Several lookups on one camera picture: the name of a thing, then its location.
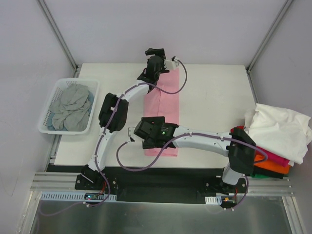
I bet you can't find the aluminium front rail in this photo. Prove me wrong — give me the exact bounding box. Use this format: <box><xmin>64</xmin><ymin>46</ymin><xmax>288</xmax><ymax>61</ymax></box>
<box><xmin>31</xmin><ymin>172</ymin><xmax>294</xmax><ymax>196</ymax></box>

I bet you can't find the grey t shirt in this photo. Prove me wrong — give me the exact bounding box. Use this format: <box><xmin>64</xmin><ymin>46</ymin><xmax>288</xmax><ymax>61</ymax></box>
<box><xmin>51</xmin><ymin>84</ymin><xmax>93</xmax><ymax>130</ymax></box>

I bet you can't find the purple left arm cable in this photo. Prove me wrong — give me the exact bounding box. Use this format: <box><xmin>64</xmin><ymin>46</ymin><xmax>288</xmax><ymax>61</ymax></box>
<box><xmin>39</xmin><ymin>59</ymin><xmax>188</xmax><ymax>216</ymax></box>

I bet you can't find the left slotted cable duct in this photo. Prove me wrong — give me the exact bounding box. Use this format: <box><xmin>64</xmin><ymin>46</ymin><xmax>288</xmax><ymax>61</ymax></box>
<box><xmin>40</xmin><ymin>192</ymin><xmax>117</xmax><ymax>203</ymax></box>

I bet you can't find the black t shirt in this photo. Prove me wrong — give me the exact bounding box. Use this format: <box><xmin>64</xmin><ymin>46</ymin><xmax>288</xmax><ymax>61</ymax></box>
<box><xmin>250</xmin><ymin>167</ymin><xmax>284</xmax><ymax>179</ymax></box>

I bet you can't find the white plastic laundry basket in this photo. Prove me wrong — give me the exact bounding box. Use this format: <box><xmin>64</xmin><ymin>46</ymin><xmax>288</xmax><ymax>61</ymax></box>
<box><xmin>38</xmin><ymin>78</ymin><xmax>99</xmax><ymax>135</ymax></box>

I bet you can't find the green t shirt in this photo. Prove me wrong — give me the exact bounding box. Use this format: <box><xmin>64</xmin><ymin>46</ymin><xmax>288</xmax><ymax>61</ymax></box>
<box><xmin>250</xmin><ymin>172</ymin><xmax>270</xmax><ymax>178</ymax></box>

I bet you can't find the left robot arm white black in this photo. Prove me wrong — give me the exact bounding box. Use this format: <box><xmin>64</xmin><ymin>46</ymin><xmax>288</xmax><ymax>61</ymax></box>
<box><xmin>75</xmin><ymin>48</ymin><xmax>181</xmax><ymax>190</ymax></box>

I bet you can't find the right slotted cable duct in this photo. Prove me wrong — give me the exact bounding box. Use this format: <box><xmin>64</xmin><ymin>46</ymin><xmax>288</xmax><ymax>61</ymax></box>
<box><xmin>205</xmin><ymin>196</ymin><xmax>222</xmax><ymax>205</ymax></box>

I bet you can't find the pink t shirt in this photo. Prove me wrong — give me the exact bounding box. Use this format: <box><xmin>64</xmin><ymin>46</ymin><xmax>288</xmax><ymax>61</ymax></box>
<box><xmin>143</xmin><ymin>68</ymin><xmax>180</xmax><ymax>158</ymax></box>

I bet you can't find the magenta t shirt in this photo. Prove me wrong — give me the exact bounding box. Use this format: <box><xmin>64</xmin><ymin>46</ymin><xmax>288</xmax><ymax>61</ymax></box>
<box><xmin>256</xmin><ymin>147</ymin><xmax>290</xmax><ymax>167</ymax></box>

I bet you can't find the light blue t shirt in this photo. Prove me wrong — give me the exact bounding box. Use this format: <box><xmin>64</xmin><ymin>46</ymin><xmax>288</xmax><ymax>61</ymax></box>
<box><xmin>46</xmin><ymin>91</ymin><xmax>95</xmax><ymax>131</ymax></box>

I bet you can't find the aluminium frame post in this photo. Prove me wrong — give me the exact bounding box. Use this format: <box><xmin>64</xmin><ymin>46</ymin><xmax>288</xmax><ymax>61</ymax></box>
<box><xmin>36</xmin><ymin>0</ymin><xmax>80</xmax><ymax>77</ymax></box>
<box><xmin>246</xmin><ymin>0</ymin><xmax>295</xmax><ymax>74</ymax></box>

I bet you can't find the right aluminium frame post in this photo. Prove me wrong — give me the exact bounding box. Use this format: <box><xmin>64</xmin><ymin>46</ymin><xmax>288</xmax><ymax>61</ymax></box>
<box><xmin>246</xmin><ymin>0</ymin><xmax>295</xmax><ymax>74</ymax></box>

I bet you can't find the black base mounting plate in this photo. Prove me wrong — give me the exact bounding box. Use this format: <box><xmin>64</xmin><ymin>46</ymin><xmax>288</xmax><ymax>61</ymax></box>
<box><xmin>75</xmin><ymin>165</ymin><xmax>247</xmax><ymax>204</ymax></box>

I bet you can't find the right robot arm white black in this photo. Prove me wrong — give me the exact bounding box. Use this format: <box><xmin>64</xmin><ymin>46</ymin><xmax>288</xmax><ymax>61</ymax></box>
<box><xmin>133</xmin><ymin>117</ymin><xmax>256</xmax><ymax>193</ymax></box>

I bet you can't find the left aluminium frame post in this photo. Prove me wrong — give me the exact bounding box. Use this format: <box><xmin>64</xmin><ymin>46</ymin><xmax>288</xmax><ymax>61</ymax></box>
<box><xmin>36</xmin><ymin>0</ymin><xmax>80</xmax><ymax>77</ymax></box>

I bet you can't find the orange t shirt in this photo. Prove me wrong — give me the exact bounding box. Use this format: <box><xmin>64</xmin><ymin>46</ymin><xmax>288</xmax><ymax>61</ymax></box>
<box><xmin>255</xmin><ymin>161</ymin><xmax>291</xmax><ymax>174</ymax></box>

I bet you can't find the slotted cable duct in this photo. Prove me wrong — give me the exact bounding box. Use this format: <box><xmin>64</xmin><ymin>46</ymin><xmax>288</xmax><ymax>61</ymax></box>
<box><xmin>40</xmin><ymin>192</ymin><xmax>117</xmax><ymax>203</ymax></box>
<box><xmin>205</xmin><ymin>196</ymin><xmax>222</xmax><ymax>205</ymax></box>

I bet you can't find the white t shirt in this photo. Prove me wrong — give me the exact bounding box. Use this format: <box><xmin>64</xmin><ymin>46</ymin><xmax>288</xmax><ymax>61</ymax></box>
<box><xmin>244</xmin><ymin>103</ymin><xmax>312</xmax><ymax>164</ymax></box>

